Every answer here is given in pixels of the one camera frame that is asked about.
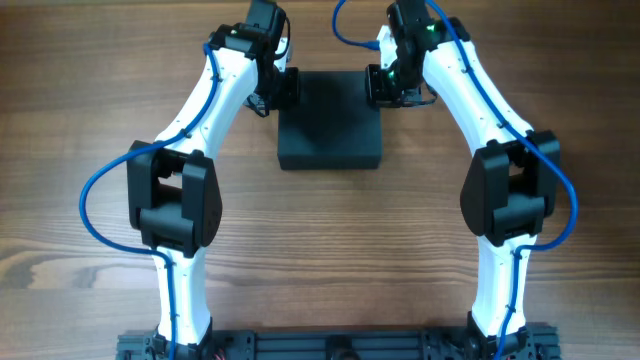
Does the blue cable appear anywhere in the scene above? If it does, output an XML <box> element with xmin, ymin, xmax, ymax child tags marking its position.
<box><xmin>78</xmin><ymin>42</ymin><xmax>221</xmax><ymax>360</ymax></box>
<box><xmin>332</xmin><ymin>0</ymin><xmax>580</xmax><ymax>360</ymax></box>

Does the right blue cable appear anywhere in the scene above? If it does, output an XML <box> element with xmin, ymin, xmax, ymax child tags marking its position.
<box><xmin>332</xmin><ymin>0</ymin><xmax>580</xmax><ymax>360</ymax></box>

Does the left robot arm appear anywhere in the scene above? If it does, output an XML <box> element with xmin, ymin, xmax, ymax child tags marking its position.
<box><xmin>117</xmin><ymin>1</ymin><xmax>299</xmax><ymax>359</ymax></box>

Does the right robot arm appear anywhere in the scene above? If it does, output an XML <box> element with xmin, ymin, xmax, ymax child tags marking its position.
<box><xmin>368</xmin><ymin>1</ymin><xmax>566</xmax><ymax>359</ymax></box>

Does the dark green box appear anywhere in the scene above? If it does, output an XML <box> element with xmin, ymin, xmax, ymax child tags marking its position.
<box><xmin>277</xmin><ymin>71</ymin><xmax>383</xmax><ymax>171</ymax></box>

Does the left blue cable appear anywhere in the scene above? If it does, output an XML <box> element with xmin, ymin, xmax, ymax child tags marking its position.
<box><xmin>78</xmin><ymin>42</ymin><xmax>221</xmax><ymax>360</ymax></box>

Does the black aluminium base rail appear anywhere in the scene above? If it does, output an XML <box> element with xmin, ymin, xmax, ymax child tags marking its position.
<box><xmin>115</xmin><ymin>325</ymin><xmax>562</xmax><ymax>360</ymax></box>

